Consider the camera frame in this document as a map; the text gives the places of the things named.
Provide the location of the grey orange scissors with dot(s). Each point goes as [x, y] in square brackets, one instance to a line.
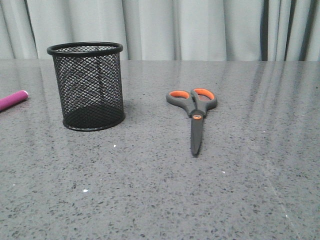
[196, 103]

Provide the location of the magenta marker pen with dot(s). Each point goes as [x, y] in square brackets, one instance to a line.
[13, 99]

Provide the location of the black mesh pen holder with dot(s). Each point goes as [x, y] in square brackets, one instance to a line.
[89, 83]

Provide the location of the grey curtain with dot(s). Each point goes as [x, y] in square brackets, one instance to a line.
[188, 30]

